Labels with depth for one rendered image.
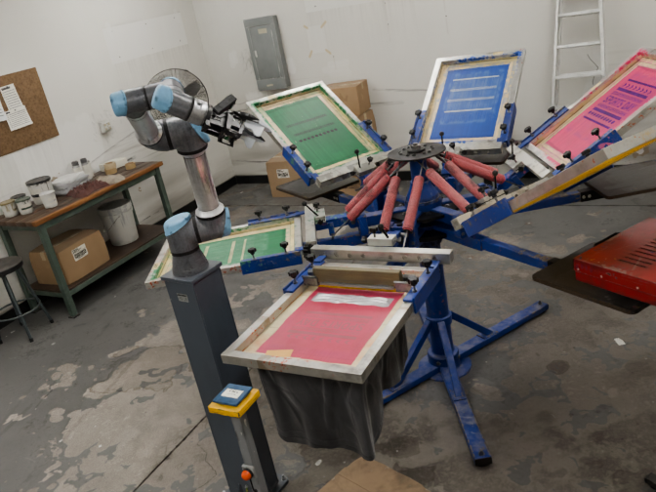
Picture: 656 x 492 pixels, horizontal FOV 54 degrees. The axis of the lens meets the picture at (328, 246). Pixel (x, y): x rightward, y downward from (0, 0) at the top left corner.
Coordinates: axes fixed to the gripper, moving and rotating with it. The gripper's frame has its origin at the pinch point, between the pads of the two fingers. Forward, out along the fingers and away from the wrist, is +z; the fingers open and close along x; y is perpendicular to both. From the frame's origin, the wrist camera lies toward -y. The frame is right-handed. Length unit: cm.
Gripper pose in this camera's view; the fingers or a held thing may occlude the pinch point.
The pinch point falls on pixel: (265, 133)
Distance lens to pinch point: 207.6
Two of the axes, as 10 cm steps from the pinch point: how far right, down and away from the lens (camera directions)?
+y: -0.2, 8.5, -5.3
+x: 5.1, -4.5, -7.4
